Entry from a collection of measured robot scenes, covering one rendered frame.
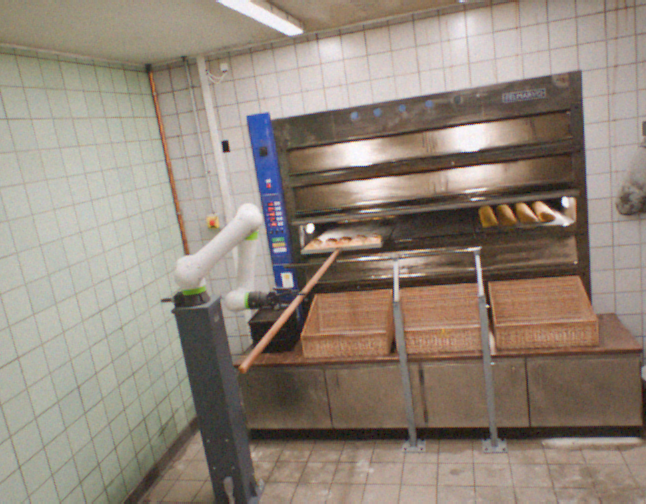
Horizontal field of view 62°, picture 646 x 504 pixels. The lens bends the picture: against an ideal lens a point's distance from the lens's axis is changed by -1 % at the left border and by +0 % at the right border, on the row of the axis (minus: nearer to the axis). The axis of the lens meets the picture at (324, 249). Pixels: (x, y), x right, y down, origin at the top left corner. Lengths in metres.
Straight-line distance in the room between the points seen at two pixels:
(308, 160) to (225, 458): 1.93
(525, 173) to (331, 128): 1.27
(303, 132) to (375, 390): 1.75
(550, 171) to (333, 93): 1.45
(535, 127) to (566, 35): 0.54
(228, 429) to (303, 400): 0.71
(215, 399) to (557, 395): 1.94
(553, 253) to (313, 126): 1.76
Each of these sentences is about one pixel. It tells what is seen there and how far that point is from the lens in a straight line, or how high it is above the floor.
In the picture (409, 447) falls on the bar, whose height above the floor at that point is 0.01.
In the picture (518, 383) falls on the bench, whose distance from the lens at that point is 3.42.
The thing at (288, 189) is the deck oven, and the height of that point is 1.62.
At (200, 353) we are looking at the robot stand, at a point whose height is 0.95.
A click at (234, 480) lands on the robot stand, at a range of 3.24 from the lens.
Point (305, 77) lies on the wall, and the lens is 3.69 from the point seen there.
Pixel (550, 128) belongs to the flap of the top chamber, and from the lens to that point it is 3.61.
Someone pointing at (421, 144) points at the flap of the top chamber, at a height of 1.80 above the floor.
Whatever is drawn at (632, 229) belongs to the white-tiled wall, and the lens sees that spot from 3.80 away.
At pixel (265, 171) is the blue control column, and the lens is 3.76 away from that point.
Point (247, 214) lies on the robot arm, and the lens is 2.61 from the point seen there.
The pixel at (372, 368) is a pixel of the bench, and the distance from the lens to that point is 3.41.
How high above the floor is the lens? 1.97
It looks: 12 degrees down
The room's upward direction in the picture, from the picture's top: 9 degrees counter-clockwise
